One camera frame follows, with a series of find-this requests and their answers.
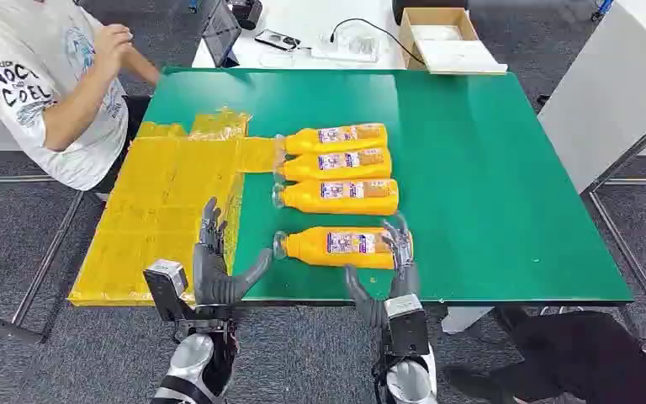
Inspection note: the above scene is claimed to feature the blue object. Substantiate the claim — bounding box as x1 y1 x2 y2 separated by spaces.
590 0 615 21

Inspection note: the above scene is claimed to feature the person's right hand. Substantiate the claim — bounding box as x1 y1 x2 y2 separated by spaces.
93 23 135 71

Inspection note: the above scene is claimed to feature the dark tablet on stand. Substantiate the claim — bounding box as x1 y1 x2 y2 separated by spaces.
201 0 243 69

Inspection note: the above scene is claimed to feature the orange drink bottle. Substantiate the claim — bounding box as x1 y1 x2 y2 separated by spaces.
274 147 393 183
271 178 400 217
275 123 389 156
273 226 415 271

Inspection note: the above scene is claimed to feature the white power strip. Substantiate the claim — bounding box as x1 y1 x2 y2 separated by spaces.
310 24 381 63

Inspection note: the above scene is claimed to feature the yellow plastic sheet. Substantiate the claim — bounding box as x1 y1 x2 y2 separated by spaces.
68 109 288 308

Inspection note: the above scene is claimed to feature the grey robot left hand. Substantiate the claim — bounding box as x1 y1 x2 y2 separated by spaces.
192 196 274 308

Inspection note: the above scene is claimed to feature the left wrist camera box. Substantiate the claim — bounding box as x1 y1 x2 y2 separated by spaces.
142 258 192 323

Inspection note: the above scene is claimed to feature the green table mat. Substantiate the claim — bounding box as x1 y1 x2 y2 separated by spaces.
143 66 634 306

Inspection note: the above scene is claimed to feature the black cable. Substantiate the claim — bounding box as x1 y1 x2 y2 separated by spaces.
329 18 427 66

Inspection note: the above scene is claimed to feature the white side table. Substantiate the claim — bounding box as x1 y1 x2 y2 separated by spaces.
537 0 646 194

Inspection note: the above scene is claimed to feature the person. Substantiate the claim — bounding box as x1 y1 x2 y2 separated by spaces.
0 0 162 193

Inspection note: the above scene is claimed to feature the metal table frame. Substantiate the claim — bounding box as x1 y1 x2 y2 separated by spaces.
581 100 646 349

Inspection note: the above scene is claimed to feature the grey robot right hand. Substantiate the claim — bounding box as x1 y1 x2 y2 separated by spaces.
344 214 421 330

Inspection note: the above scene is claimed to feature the white sheet in box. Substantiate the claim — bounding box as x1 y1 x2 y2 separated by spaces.
411 24 463 41

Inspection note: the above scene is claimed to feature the metal floor frame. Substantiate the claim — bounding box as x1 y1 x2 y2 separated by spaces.
0 175 107 345

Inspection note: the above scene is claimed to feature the black leg and foot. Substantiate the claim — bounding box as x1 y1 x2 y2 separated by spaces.
442 305 646 404

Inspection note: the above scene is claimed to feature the black device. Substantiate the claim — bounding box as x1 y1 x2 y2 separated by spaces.
228 0 264 30

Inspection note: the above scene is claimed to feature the white desk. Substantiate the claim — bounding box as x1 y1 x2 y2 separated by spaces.
192 0 410 71

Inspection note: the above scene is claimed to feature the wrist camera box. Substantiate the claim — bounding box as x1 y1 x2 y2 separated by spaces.
383 294 431 358
142 258 192 323

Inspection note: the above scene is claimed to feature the open cardboard box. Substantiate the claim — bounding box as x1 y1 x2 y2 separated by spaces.
399 7 509 76

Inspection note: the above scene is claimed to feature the white table foot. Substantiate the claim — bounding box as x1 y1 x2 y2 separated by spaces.
441 305 494 334

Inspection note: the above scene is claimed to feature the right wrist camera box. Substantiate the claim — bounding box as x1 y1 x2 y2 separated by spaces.
383 294 431 358

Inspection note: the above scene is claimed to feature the black smartphone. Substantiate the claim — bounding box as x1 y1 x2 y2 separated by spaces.
253 29 302 52

